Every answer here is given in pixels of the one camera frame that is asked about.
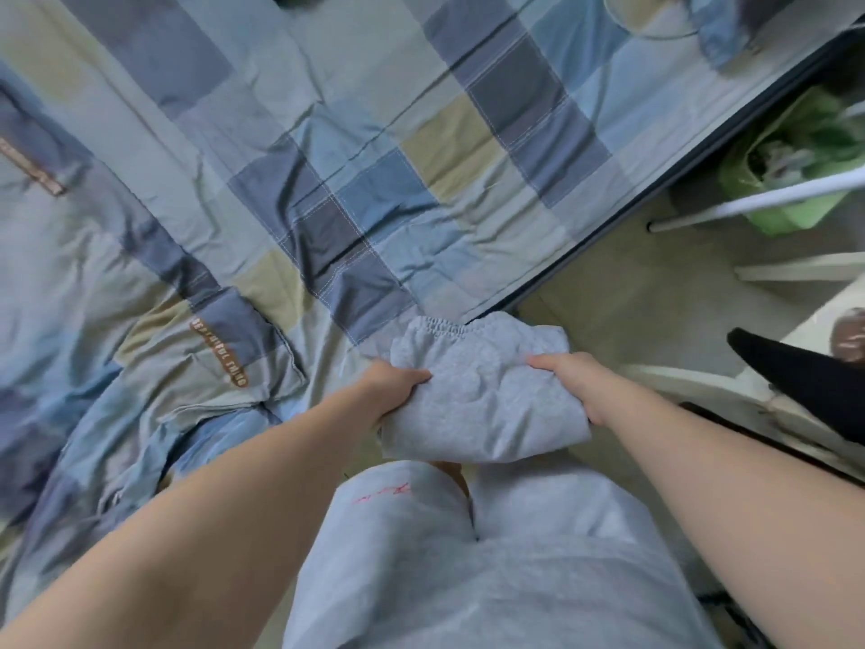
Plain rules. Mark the grey worn shorts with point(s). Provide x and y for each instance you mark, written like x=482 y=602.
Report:
x=486 y=567

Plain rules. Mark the person's right hand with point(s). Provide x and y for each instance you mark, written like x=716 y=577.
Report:
x=582 y=381

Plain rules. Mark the white plastic chair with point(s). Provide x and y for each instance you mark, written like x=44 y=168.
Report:
x=716 y=391

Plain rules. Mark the dark bed frame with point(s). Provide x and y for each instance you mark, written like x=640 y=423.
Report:
x=676 y=185

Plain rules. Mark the grey garment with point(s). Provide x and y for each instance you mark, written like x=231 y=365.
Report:
x=483 y=398

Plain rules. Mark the blue checked quilt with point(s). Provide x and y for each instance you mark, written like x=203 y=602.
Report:
x=121 y=317

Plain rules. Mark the person's right forearm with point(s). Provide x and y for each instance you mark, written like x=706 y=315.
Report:
x=743 y=506

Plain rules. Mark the person's left hand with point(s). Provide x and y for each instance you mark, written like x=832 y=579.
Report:
x=388 y=391

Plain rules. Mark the blue checked bed sheet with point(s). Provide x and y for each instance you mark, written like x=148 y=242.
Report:
x=405 y=141

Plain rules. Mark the person's right thumb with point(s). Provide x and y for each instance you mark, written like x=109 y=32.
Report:
x=549 y=362

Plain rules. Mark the green bag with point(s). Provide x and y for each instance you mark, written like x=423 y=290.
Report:
x=790 y=162

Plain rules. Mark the white pole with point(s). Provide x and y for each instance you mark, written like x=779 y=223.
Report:
x=750 y=202

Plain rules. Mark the person's left forearm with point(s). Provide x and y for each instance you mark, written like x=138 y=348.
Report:
x=203 y=520

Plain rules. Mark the crumpled blue cloth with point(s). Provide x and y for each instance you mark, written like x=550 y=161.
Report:
x=723 y=26

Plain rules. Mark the person's left thumb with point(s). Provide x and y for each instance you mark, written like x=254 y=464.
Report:
x=411 y=377

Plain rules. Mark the black garment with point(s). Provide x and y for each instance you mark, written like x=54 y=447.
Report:
x=804 y=381

